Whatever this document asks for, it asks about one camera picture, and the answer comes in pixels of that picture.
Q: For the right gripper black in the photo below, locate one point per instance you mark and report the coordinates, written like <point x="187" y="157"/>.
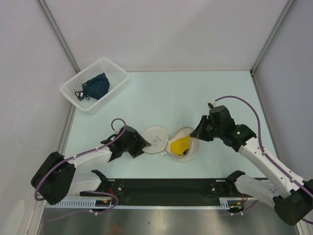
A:
<point x="199" y="132"/>

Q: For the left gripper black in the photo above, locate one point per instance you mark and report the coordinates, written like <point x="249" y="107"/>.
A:
<point x="140" y="143"/>

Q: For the beige mesh laundry bag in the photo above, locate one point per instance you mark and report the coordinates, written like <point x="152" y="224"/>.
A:
<point x="180" y="146"/>

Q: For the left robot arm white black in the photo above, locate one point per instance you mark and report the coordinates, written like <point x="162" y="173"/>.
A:
<point x="60" y="176"/>

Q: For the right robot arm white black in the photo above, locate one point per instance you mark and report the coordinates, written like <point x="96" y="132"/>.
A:
<point x="289" y="194"/>

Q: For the dark blue bra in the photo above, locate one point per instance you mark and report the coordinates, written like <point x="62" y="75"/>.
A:
<point x="96" y="88"/>

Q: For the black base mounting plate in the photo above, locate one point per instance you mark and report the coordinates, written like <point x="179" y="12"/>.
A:
<point x="170" y="192"/>

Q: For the white plastic perforated basket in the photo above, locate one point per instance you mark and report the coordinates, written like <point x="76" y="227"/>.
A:
<point x="117" y="77"/>

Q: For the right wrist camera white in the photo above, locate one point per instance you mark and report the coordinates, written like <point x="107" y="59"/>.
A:
<point x="212" y="104"/>

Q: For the white slotted cable duct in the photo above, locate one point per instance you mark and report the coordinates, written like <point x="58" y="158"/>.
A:
<point x="101" y="204"/>

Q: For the right aluminium frame post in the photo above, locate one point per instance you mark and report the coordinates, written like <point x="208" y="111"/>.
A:
<point x="273" y="33"/>

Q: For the aluminium frame post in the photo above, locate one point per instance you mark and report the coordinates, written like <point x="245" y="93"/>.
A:
<point x="43" y="6"/>
<point x="273" y="33"/>

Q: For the left aluminium frame post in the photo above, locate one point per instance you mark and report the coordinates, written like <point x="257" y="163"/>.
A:
<point x="43" y="6"/>

